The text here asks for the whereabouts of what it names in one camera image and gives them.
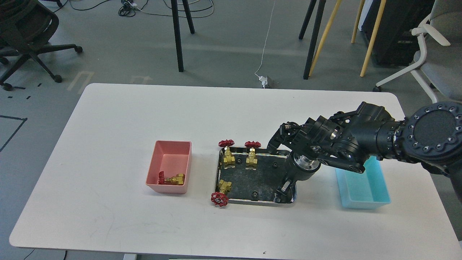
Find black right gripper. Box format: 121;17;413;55
273;152;321;203

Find brass valve red handle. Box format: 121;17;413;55
157;171;185;186

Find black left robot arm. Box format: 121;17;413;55
267;101;462;200

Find small black gear front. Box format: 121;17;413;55
251;191;259;200

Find brass valve back right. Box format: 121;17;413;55
244;140;261;170

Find brass valve back left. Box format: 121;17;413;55
218;139;236;169

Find brass valve front left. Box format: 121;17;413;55
211;179;232;207

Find blue plastic box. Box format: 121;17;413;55
336;156;391;209

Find pink plastic box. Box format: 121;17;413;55
145;140;192;194

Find stainless steel tray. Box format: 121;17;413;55
214;146;297;206

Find white power adapter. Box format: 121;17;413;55
258;76;276;89

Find black tripod right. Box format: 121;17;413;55
298;0;326;80

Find black tripod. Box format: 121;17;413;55
170;0;196;73
298;0;326;80

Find white grey office chair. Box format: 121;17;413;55
373;0;462;103

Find wooden easel legs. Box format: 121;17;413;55
309;0;387;77

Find black tripod left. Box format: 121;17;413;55
170;0;196;73

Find black office chair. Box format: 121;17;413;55
0;0;83;91

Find white cable on floor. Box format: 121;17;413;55
255;0;276;78

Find black cables on floor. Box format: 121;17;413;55
58;0;214;19

